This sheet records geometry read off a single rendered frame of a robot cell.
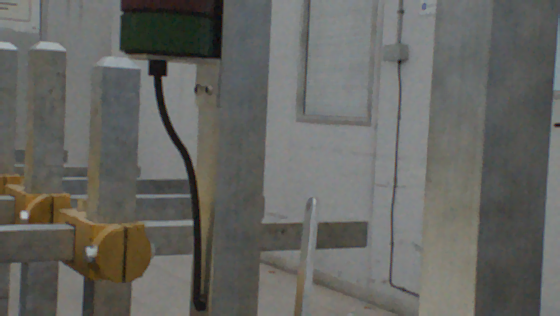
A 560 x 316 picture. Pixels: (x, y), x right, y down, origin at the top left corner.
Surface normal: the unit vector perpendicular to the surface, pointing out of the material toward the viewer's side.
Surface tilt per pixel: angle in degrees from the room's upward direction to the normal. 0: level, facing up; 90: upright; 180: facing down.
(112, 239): 90
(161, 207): 90
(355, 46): 90
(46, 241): 90
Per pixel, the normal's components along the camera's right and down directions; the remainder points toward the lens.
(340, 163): -0.88, -0.02
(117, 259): 0.48, 0.07
